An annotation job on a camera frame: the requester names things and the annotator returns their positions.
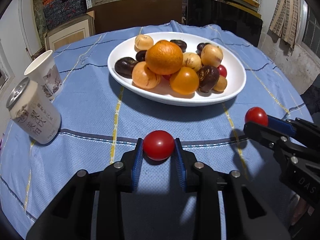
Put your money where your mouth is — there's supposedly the cardboard framed box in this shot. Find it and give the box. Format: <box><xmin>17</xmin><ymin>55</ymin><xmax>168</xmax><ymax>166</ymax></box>
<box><xmin>44</xmin><ymin>11</ymin><xmax>95</xmax><ymax>51</ymax></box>

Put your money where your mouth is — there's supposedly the large orange mandarin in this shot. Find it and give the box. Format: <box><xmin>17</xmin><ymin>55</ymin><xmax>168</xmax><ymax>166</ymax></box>
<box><xmin>145</xmin><ymin>40</ymin><xmax>183</xmax><ymax>75</ymax></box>

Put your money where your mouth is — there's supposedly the blue checked tablecloth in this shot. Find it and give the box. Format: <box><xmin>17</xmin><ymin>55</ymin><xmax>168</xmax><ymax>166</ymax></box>
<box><xmin>1</xmin><ymin>21</ymin><xmax>312</xmax><ymax>237</ymax></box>

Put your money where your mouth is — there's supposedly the person right hand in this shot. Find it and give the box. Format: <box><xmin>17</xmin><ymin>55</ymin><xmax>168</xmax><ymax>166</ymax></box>
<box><xmin>291</xmin><ymin>194</ymin><xmax>315</xmax><ymax>225</ymax></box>

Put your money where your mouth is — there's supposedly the dark brown chair back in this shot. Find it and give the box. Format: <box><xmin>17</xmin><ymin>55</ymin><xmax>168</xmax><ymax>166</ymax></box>
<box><xmin>88</xmin><ymin>0</ymin><xmax>182</xmax><ymax>34</ymax></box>

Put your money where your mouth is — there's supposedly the white drink can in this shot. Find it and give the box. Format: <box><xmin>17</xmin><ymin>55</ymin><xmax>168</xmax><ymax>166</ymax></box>
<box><xmin>6</xmin><ymin>77</ymin><xmax>61</xmax><ymax>145</ymax></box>

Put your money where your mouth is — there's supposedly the white oval plate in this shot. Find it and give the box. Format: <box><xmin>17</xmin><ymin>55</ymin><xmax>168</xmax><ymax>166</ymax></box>
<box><xmin>107</xmin><ymin>32</ymin><xmax>246</xmax><ymax>107</ymax></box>

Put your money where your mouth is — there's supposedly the pale yellow pepino melon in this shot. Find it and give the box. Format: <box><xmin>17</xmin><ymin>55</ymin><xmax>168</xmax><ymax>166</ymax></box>
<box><xmin>201</xmin><ymin>44</ymin><xmax>223</xmax><ymax>67</ymax></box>
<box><xmin>182</xmin><ymin>52</ymin><xmax>202</xmax><ymax>72</ymax></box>

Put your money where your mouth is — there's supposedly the yellow orange tomato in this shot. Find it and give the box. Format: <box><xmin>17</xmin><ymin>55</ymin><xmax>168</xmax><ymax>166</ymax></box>
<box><xmin>169</xmin><ymin>67</ymin><xmax>199</xmax><ymax>95</ymax></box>

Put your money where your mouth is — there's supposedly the dark purple plum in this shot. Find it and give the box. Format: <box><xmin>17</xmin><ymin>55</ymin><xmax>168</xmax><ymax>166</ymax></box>
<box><xmin>136</xmin><ymin>50</ymin><xmax>146</xmax><ymax>62</ymax></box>
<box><xmin>170</xmin><ymin>40</ymin><xmax>187</xmax><ymax>53</ymax></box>
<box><xmin>196</xmin><ymin>43</ymin><xmax>209</xmax><ymax>56</ymax></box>

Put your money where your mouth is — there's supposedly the white paper cup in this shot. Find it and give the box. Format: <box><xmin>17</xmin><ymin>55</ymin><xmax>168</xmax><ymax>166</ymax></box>
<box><xmin>24</xmin><ymin>50</ymin><xmax>63</xmax><ymax>100</ymax></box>

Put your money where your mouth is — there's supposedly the red cherry tomato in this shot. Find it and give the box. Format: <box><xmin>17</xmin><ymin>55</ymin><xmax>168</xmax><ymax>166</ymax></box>
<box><xmin>163</xmin><ymin>75</ymin><xmax>171</xmax><ymax>81</ymax></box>
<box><xmin>143</xmin><ymin>130</ymin><xmax>175</xmax><ymax>161</ymax></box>
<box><xmin>217</xmin><ymin>65</ymin><xmax>227</xmax><ymax>78</ymax></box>
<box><xmin>245</xmin><ymin>107</ymin><xmax>268</xmax><ymax>126</ymax></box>

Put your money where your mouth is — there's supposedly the window with grille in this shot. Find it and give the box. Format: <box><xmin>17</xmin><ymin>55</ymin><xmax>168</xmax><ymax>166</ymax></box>
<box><xmin>296</xmin><ymin>0</ymin><xmax>319</xmax><ymax>59</ymax></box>

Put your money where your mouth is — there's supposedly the pale orange loquat fruit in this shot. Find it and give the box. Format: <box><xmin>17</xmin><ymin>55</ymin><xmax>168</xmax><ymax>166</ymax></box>
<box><xmin>135</xmin><ymin>34</ymin><xmax>154</xmax><ymax>51</ymax></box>

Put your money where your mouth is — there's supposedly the black chair back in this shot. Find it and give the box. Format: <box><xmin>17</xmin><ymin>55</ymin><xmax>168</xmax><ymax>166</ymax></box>
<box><xmin>187</xmin><ymin>0</ymin><xmax>263</xmax><ymax>46</ymax></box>

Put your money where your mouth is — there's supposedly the small yellow orange fruit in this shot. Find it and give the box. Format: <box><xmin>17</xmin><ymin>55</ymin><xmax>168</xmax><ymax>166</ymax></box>
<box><xmin>213</xmin><ymin>75</ymin><xmax>227</xmax><ymax>93</ymax></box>

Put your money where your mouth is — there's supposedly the beige patterned curtain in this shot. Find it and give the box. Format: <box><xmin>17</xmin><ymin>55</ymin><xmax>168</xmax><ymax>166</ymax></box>
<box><xmin>269</xmin><ymin>0</ymin><xmax>300</xmax><ymax>50</ymax></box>

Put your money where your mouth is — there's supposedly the orange fruit at bottom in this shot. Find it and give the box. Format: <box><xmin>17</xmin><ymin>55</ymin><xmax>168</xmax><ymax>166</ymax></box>
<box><xmin>132</xmin><ymin>61</ymin><xmax>162</xmax><ymax>89</ymax></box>

